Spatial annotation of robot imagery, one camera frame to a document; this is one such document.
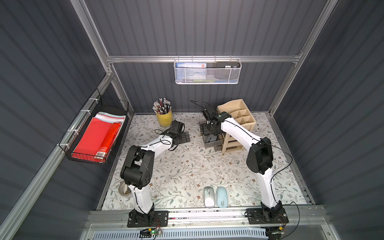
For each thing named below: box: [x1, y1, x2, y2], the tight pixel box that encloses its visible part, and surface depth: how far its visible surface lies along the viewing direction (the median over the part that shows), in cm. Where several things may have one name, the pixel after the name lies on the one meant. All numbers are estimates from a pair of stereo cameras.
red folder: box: [71, 117, 122, 163], surface depth 72 cm
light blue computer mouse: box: [216, 186, 228, 209], surface depth 79 cm
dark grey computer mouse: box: [205, 134, 218, 143], surface depth 93 cm
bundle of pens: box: [152, 97, 172, 115], surface depth 102 cm
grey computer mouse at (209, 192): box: [203, 186, 215, 209], surface depth 82 cm
